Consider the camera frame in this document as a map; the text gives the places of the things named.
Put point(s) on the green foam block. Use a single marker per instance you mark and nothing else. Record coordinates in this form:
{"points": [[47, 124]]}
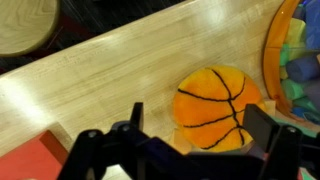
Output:
{"points": [[291, 88]]}

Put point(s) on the red foam arch block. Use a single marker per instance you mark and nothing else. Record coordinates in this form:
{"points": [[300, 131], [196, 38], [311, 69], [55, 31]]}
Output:
{"points": [[26, 160]]}

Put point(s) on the rounded blue foam block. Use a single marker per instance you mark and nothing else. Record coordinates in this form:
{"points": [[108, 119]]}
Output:
{"points": [[313, 23]]}

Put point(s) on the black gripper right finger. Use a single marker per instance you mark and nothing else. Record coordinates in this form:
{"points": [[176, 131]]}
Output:
{"points": [[260, 126]]}

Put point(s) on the blue foam cylinder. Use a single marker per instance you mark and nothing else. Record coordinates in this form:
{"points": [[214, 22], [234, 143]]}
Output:
{"points": [[301, 68]]}

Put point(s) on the pale yellow foam block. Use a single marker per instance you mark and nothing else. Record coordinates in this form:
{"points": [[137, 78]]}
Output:
{"points": [[180, 141]]}

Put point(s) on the round wooden stool red legs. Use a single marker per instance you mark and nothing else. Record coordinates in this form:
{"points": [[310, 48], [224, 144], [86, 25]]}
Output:
{"points": [[23, 23]]}

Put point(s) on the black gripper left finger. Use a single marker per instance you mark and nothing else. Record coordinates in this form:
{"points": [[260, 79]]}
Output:
{"points": [[138, 115]]}

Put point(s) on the lime foam block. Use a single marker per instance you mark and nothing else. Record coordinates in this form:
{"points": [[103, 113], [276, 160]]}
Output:
{"points": [[295, 31]]}

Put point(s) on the orange plush basketball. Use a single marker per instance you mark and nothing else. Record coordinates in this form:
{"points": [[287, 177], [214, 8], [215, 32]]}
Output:
{"points": [[213, 106]]}

